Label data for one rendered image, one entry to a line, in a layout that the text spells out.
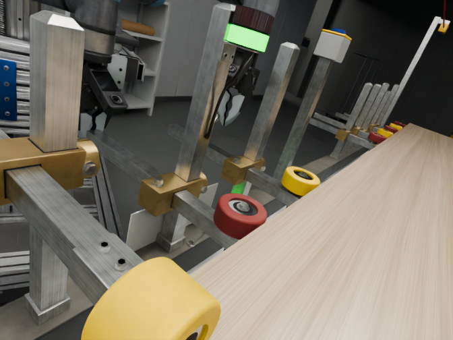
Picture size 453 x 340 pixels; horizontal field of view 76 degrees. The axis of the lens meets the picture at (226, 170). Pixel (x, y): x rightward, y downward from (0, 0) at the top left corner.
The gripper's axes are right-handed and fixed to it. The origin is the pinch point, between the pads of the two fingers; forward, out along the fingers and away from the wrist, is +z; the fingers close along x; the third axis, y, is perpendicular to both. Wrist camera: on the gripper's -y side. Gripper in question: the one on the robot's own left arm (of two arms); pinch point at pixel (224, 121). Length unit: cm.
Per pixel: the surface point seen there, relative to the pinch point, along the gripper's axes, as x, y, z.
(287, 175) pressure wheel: -19.0, -9.0, 3.8
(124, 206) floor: 64, 71, 94
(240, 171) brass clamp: -8.8, -6.7, 8.0
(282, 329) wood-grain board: -23, -48, 4
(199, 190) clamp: -3.9, -20.2, 9.4
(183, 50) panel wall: 169, 346, 18
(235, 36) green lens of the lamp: -4.1, -25.7, -19.3
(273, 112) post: -10.7, 0.9, -5.9
